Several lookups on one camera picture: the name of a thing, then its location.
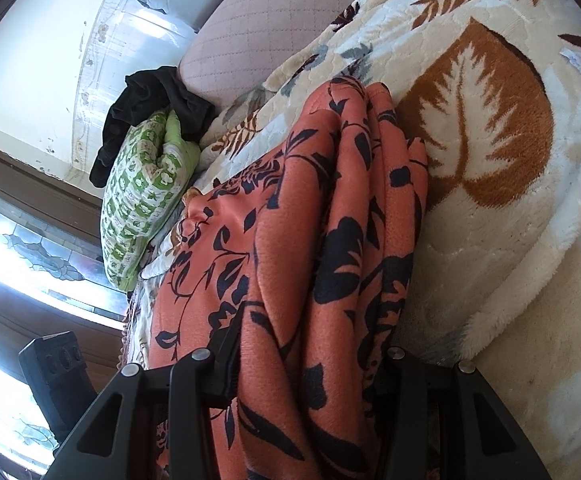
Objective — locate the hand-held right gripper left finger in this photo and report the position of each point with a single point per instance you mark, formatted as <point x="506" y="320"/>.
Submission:
<point x="220" y="370"/>

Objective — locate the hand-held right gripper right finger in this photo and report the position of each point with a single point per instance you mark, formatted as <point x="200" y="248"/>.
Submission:
<point x="405" y="377"/>

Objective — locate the orange floral print garment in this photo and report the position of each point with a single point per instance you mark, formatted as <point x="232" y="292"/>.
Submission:
<point x="295" y="210"/>

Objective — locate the patterned glass window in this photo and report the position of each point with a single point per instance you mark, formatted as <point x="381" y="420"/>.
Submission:
<point x="30" y="260"/>

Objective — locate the green checked pillow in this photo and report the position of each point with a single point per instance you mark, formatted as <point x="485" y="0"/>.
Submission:
<point x="140" y="195"/>

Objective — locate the leaf print fleece blanket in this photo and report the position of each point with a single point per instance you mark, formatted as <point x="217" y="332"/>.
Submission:
<point x="520" y="210"/>

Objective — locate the black cloth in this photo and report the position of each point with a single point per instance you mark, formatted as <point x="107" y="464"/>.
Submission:
<point x="145" y="90"/>

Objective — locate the pink quilted cushion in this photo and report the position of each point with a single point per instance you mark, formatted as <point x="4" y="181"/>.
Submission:
<point x="270" y="25"/>

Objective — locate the small white paper scrap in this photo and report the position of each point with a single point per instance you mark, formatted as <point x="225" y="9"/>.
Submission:
<point x="576" y="61"/>

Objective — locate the wooden window frame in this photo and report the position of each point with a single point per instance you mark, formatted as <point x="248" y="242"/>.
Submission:
<point x="20" y="170"/>

